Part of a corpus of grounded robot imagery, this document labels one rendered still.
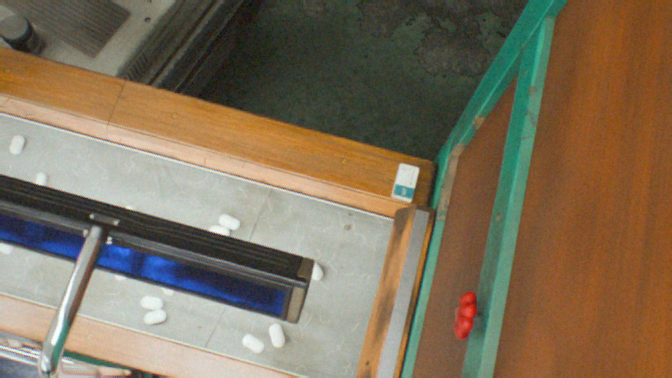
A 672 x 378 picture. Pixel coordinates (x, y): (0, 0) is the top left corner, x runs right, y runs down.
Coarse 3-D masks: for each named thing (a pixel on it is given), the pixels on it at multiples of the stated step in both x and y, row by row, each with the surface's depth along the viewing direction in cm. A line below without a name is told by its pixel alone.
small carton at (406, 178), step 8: (400, 168) 109; (408, 168) 109; (416, 168) 109; (400, 176) 108; (408, 176) 109; (416, 176) 109; (400, 184) 108; (408, 184) 108; (392, 192) 108; (400, 192) 108; (408, 192) 108; (408, 200) 108
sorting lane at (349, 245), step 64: (0, 128) 112; (128, 192) 109; (192, 192) 110; (256, 192) 111; (0, 256) 105; (320, 256) 108; (384, 256) 109; (128, 320) 103; (192, 320) 103; (256, 320) 104; (320, 320) 105
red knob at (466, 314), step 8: (464, 296) 56; (472, 296) 55; (464, 304) 55; (472, 304) 55; (456, 312) 56; (464, 312) 55; (472, 312) 54; (456, 320) 56; (464, 320) 54; (472, 320) 55; (480, 320) 56; (456, 328) 56; (464, 328) 54; (456, 336) 56; (464, 336) 55
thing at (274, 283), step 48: (0, 192) 71; (48, 192) 75; (0, 240) 74; (48, 240) 72; (144, 240) 69; (192, 240) 71; (240, 240) 75; (192, 288) 73; (240, 288) 71; (288, 288) 69
